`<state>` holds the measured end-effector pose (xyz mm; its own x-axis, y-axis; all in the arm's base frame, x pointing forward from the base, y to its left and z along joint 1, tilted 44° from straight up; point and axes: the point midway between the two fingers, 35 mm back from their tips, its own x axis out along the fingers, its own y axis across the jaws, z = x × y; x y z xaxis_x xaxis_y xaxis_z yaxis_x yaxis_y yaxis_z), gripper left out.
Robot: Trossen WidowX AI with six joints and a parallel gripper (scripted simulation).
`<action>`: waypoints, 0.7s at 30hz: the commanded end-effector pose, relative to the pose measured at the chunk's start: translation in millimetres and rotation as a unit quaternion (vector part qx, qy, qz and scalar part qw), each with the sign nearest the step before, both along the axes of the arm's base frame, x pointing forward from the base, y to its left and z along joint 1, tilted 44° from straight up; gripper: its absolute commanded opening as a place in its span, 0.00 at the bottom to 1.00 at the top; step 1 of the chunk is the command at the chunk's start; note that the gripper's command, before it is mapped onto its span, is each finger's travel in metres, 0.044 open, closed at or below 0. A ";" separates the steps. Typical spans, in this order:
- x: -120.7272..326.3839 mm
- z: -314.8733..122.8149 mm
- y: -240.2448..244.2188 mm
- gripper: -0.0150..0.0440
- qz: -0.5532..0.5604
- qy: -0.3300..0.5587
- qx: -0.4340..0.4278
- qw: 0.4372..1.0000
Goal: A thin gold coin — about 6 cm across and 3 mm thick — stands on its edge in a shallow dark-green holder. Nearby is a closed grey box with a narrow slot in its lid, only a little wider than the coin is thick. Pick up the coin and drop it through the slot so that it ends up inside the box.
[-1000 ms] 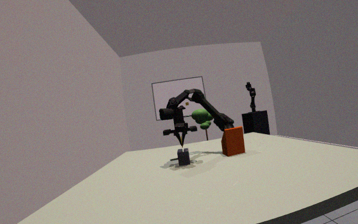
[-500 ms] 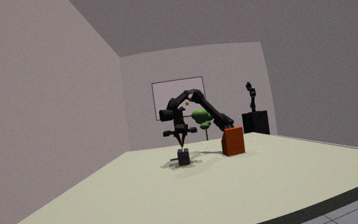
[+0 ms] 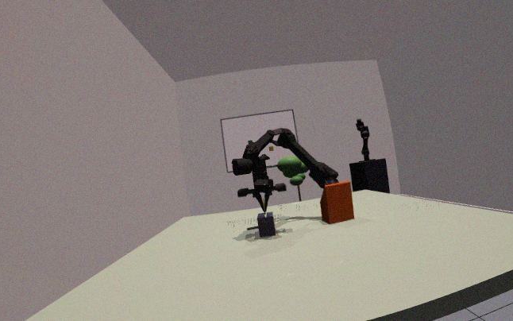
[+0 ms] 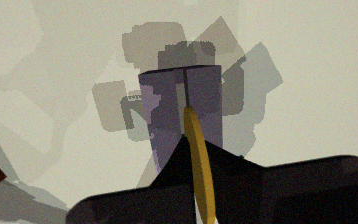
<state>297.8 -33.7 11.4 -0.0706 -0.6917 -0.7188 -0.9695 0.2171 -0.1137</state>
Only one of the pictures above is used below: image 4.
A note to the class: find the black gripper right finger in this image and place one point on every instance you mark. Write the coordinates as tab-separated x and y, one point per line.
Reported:
245	192

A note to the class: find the thin gold coin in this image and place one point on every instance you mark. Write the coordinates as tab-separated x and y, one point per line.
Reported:
202	178

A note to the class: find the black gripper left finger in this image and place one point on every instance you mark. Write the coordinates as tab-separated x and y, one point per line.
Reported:
169	199

